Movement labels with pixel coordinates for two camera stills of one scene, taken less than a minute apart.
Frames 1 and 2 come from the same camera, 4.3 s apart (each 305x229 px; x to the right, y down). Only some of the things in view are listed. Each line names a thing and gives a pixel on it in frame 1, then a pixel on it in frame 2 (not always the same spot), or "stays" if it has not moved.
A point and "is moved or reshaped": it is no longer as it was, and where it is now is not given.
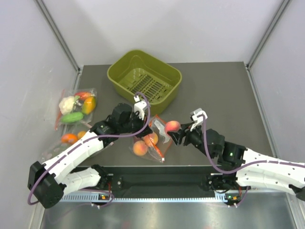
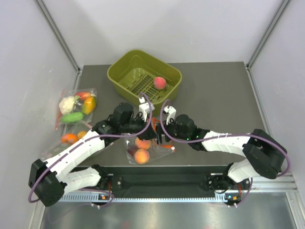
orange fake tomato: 69,138 stays
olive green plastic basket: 136,71 stays
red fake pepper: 83,95 stays
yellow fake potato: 80,134 stays
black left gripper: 142,123 stays
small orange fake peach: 140,148 → 141,156
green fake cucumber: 72,117 stays
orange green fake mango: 89,105 stays
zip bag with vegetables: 76,107 stays
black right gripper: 188,132 → 160,140
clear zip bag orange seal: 155,146 is moved or reshaped
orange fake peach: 151,140 is moved or reshaped
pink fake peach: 172,126 is moved or reshaped
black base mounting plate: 159,180 stays
